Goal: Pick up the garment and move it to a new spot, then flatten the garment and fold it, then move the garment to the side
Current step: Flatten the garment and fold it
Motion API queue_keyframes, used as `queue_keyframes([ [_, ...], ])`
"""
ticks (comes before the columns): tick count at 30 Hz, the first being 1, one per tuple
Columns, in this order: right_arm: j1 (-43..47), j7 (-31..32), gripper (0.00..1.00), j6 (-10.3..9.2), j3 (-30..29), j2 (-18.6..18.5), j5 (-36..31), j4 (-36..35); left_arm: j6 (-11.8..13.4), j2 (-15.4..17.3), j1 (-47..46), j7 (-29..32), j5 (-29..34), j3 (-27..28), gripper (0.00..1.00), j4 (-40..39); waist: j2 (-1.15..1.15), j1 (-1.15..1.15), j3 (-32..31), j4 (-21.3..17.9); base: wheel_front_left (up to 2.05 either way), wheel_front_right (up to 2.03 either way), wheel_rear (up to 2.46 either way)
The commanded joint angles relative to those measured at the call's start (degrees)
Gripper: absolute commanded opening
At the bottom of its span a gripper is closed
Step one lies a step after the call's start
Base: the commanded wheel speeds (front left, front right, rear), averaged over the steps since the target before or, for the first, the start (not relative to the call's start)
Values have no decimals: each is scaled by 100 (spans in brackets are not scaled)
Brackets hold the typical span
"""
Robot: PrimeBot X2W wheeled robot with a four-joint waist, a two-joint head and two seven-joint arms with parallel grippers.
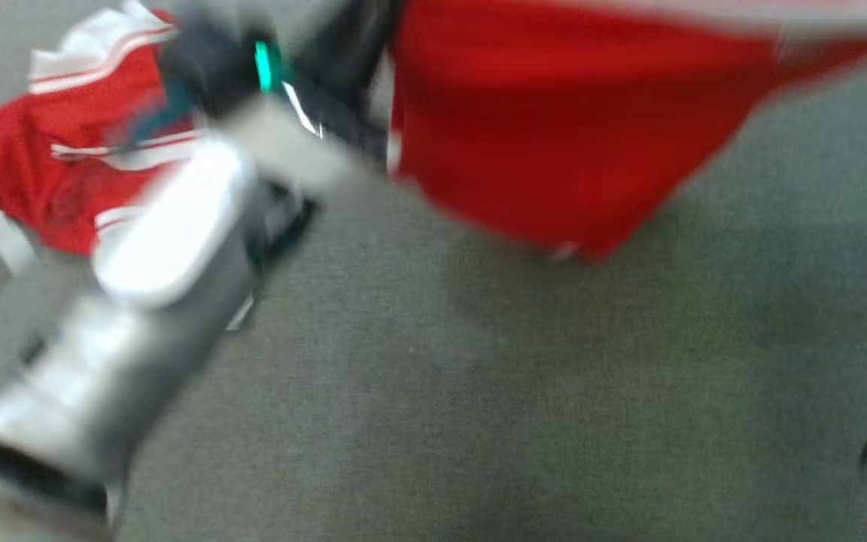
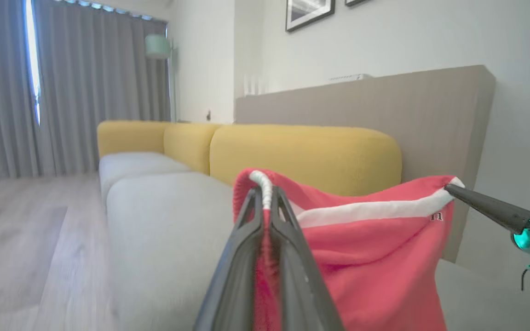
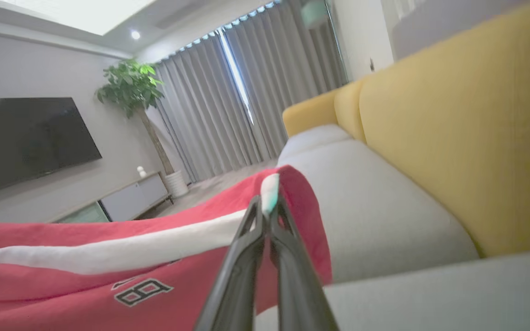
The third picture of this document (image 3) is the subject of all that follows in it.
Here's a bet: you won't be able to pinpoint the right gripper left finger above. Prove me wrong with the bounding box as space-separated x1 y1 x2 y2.
195 195 266 331

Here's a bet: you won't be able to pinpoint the yellow sofa back cushion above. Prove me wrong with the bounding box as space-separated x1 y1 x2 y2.
334 79 368 143
359 0 530 258

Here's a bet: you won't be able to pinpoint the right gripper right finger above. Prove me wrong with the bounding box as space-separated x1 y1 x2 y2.
269 195 340 331

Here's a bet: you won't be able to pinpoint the yellow sofa armrest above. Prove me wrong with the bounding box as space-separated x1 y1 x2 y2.
282 90 339 138

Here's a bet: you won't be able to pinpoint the green potted tree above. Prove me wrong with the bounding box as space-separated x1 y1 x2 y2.
95 57 176 176

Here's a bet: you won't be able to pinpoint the grey pleated curtain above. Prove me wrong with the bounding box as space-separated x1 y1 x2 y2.
223 0 349 161
152 30 263 184

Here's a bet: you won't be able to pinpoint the black flat screen television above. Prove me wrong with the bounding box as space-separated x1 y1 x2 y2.
0 97 103 198

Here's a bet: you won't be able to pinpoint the red mesh jersey white stripes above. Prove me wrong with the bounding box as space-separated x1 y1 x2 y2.
0 165 333 331

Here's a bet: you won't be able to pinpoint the white ribbed plant pot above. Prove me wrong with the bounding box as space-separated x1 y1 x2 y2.
163 170 190 198

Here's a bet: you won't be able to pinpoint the low white television cabinet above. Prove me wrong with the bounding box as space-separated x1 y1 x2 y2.
51 171 173 224

